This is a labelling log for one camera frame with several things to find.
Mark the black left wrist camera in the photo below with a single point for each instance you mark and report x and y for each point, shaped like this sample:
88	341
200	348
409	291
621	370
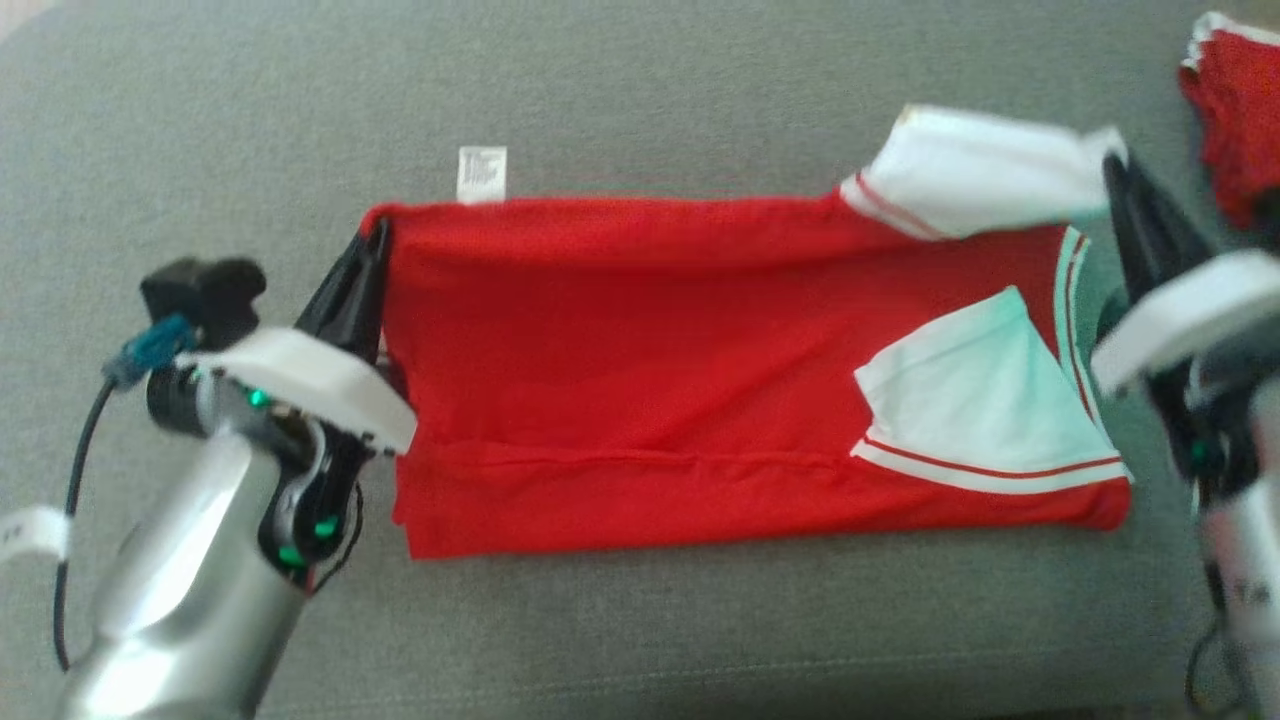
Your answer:
205	295

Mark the red shirt with white sleeves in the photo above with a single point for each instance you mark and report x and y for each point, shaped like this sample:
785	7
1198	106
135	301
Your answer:
650	350

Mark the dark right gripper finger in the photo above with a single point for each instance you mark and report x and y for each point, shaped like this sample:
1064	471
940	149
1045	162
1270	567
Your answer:
1125	230
1165	235

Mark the red shorts with white stripe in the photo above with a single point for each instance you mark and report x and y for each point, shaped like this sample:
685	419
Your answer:
1245	110

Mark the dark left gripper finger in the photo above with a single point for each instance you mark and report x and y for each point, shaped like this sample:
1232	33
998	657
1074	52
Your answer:
340	300
378	310

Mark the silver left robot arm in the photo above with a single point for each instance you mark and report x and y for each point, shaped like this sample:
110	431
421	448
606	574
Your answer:
180	580

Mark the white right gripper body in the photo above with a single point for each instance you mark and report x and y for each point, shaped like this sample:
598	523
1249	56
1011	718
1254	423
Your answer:
1190	310

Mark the grey sofa seat cushion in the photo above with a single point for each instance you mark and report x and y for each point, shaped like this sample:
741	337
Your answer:
650	640

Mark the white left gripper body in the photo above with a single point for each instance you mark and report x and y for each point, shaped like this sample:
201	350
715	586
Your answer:
300	375

